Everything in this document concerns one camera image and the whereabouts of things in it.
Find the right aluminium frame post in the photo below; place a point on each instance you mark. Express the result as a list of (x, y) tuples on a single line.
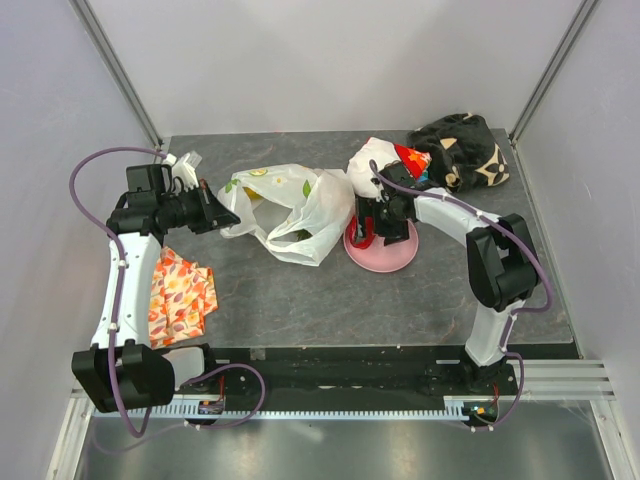
[(579, 21)]

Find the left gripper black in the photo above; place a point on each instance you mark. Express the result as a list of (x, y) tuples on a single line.
[(213, 215)]

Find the left aluminium frame post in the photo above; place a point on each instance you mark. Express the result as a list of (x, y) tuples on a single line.
[(105, 49)]

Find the pink plate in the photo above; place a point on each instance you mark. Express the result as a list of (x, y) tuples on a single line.
[(379, 258)]

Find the red fake bell pepper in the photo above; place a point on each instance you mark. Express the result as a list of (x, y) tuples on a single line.
[(361, 236)]

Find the orange floral cloth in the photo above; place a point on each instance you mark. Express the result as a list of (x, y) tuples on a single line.
[(182, 295)]

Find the white plastic bag fruit print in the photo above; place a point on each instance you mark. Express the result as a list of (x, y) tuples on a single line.
[(303, 213)]

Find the fake yellow fruit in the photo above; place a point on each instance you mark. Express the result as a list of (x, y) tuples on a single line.
[(252, 194)]

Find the black beige patterned cloth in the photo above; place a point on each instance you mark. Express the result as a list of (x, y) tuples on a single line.
[(464, 153)]

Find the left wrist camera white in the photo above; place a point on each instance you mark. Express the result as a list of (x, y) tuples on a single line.
[(183, 170)]

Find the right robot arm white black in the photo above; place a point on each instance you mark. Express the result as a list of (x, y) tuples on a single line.
[(502, 265)]

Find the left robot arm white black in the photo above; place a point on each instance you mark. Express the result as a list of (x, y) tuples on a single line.
[(120, 370)]

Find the grey slotted cable duct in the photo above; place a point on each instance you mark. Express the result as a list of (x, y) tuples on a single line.
[(192, 409)]

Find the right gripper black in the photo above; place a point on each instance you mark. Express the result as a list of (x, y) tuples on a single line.
[(368, 207)]

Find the aluminium frame post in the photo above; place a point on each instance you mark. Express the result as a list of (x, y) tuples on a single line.
[(579, 21), (105, 49)]

